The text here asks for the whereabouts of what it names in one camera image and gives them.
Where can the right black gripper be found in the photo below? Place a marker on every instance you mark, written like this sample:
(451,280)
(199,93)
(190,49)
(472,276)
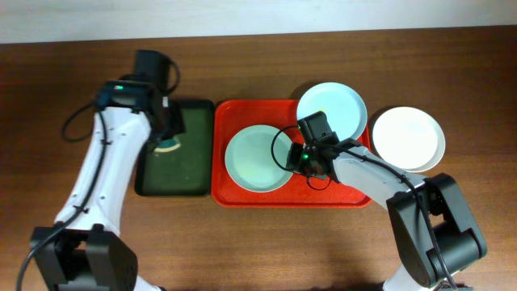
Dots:
(294,150)

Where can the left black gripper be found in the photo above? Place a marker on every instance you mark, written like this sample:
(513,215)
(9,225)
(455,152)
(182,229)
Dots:
(173,132)

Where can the green yellow sponge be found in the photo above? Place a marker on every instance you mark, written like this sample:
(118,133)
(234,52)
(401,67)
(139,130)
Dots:
(167,145)

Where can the light blue plate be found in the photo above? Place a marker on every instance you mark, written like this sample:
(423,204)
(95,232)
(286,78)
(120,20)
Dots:
(345,110)

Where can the mint green plate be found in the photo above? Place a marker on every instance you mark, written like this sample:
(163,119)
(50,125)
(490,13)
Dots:
(250,162)

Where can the white plate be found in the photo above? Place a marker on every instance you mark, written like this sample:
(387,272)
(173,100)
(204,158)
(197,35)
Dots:
(409,138)

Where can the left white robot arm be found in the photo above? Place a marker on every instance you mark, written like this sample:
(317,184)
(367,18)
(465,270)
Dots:
(83,249)

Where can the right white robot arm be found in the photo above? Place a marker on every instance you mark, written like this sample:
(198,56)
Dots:
(434,229)

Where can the red tray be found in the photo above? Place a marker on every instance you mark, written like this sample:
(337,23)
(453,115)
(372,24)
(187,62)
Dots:
(231,116)

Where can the dark green tray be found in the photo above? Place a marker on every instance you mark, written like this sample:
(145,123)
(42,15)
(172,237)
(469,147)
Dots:
(187,170)

